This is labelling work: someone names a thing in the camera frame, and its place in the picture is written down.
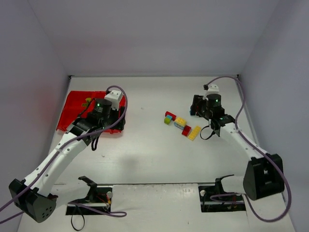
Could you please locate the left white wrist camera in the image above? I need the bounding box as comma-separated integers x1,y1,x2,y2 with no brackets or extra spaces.
104,90,123,111

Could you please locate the yellow square lego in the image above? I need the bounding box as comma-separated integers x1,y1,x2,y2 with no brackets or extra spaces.
174,117,187,130

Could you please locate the red lego brick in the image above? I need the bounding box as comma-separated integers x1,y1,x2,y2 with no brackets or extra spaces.
165,111,177,121

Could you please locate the yellow long lego plate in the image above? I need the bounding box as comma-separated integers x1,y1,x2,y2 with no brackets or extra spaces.
187,126,201,141

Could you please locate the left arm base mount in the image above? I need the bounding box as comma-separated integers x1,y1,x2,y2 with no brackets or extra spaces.
66,176,113,216

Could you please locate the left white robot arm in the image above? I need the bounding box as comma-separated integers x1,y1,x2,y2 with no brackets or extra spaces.
9,98,127,223

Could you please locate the small red lego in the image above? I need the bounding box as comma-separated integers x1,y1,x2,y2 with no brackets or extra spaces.
182,125,191,137

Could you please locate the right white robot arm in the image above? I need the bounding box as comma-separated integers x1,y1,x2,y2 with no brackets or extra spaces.
190,94,285,201

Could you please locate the black loop cable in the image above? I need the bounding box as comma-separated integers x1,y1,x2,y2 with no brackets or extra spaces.
70,200,85,231

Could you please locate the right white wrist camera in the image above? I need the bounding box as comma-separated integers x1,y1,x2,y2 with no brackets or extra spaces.
203,84,219,100

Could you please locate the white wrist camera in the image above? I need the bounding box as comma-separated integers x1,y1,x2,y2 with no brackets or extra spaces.
104,90,123,111
203,84,219,100

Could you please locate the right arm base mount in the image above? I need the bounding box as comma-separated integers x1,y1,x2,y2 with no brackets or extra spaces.
198,175,246,213

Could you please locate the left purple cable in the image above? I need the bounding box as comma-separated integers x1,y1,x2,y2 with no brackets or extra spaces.
0,85,128,224

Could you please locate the green long lego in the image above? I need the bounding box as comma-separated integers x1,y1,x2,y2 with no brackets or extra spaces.
82,98,92,108

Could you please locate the red divided bin tray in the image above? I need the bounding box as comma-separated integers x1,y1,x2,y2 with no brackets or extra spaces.
56,91,126,134

